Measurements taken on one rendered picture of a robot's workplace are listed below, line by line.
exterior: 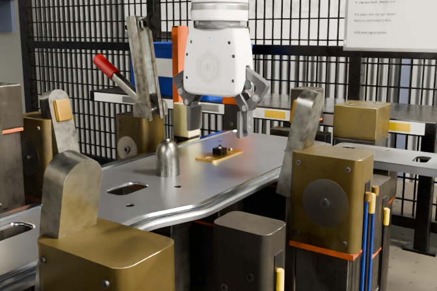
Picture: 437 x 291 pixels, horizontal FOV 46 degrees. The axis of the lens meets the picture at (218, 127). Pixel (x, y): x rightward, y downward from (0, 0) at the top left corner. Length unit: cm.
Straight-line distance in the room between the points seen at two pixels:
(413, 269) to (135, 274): 90
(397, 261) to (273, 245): 70
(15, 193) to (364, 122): 58
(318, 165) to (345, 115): 33
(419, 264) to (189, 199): 72
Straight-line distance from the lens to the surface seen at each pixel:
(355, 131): 95
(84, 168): 38
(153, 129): 87
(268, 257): 54
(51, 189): 38
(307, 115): 64
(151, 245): 37
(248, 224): 55
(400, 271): 117
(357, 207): 63
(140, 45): 86
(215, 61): 75
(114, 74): 91
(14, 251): 50
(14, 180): 77
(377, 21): 125
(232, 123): 112
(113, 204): 59
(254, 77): 74
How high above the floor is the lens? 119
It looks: 11 degrees down
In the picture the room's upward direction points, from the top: straight up
